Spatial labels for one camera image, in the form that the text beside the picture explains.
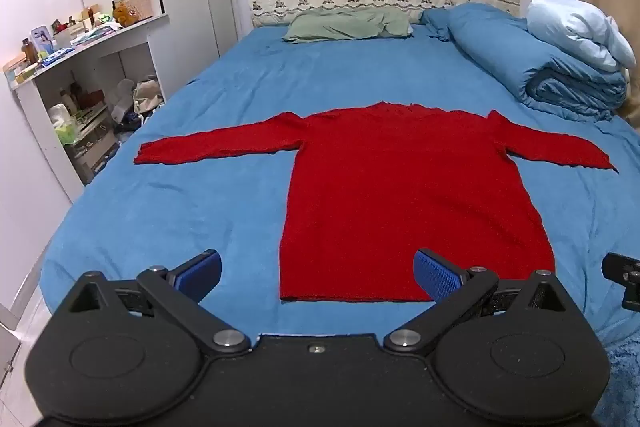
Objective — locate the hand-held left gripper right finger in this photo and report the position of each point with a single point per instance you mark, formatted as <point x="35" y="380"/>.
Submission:
<point x="434" y="278"/>

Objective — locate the blue wipes packet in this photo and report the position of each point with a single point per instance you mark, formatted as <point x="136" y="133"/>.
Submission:
<point x="57" y="56"/>

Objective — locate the brown bottle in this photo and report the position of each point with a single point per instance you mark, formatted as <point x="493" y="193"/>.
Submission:
<point x="29" y="51"/>

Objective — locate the plastic drawer unit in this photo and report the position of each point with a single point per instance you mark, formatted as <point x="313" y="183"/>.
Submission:
<point x="95" y="142"/>

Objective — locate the green pillow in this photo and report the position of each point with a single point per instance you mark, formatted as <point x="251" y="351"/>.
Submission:
<point x="345" y="26"/>

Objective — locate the blue bed sheet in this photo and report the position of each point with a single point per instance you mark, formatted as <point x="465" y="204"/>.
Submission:
<point x="200" y="207"/>

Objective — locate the red knit sweater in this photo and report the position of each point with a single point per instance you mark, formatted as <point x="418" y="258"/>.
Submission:
<point x="410" y="197"/>

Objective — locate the brown teddy bear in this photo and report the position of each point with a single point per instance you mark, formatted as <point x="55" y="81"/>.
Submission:
<point x="125" y="15"/>

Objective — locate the white shelf desk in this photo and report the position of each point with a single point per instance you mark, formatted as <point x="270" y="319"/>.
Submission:
<point x="45" y="117"/>

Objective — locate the wicker basket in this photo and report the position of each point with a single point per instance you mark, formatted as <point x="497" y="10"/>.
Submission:
<point x="140" y="6"/>

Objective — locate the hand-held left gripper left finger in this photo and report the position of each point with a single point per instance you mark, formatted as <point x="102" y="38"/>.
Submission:
<point x="202" y="274"/>

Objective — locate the blue fluffy rug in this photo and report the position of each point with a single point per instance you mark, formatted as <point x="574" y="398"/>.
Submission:
<point x="622" y="367"/>

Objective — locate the blue picture box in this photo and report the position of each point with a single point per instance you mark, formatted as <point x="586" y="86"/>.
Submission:
<point x="41" y="39"/>

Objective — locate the beige cloth bag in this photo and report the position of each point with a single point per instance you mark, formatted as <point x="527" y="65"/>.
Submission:
<point x="148" y="97"/>

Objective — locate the green and white tissue pack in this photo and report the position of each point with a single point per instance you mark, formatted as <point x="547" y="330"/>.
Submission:
<point x="62" y="124"/>

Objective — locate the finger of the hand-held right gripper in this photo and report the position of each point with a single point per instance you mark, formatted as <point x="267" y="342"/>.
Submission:
<point x="622" y="274"/>

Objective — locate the clear plastic bag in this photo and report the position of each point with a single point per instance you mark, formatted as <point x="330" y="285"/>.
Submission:
<point x="121" y="99"/>

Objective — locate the blue rolled duvet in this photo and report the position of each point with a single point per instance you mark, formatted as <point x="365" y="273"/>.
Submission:
<point x="500" y="52"/>

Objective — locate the white pillow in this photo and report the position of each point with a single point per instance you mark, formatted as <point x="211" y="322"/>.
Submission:
<point x="570" y="24"/>

